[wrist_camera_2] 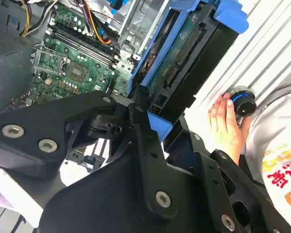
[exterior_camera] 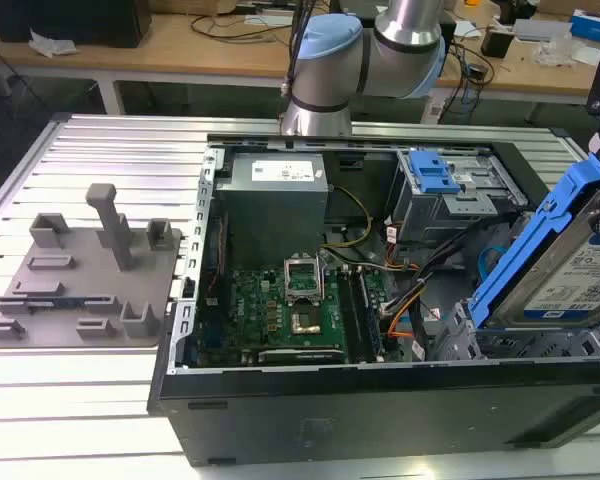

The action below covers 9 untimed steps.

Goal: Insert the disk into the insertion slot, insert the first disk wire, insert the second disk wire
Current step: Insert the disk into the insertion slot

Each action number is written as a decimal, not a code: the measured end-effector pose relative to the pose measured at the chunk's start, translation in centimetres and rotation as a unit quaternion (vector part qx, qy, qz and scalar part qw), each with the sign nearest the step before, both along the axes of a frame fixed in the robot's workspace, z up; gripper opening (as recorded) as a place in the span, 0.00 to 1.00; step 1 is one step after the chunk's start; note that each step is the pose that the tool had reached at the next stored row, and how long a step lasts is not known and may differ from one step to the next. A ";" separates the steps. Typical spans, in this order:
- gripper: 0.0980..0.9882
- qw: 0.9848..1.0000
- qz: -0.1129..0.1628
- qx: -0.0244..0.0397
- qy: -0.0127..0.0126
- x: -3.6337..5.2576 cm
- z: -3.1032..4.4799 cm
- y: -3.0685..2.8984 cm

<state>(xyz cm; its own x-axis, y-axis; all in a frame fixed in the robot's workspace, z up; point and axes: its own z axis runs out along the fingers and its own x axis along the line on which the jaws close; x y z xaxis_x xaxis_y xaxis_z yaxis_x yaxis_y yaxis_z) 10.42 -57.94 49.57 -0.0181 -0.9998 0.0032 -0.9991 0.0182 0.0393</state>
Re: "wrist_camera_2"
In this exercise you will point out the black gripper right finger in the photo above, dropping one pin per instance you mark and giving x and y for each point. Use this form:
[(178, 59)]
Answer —
[(215, 184)]

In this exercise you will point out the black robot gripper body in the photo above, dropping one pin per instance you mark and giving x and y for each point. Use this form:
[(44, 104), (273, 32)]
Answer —
[(99, 199)]

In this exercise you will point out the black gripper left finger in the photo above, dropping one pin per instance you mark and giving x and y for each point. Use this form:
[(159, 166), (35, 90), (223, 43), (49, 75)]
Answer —
[(26, 145)]

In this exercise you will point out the hard disk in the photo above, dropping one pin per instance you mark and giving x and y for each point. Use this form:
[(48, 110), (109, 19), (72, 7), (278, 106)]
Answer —
[(174, 55)]

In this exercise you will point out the person's bare hand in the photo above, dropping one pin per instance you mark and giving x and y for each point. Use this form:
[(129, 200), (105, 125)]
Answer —
[(224, 126)]

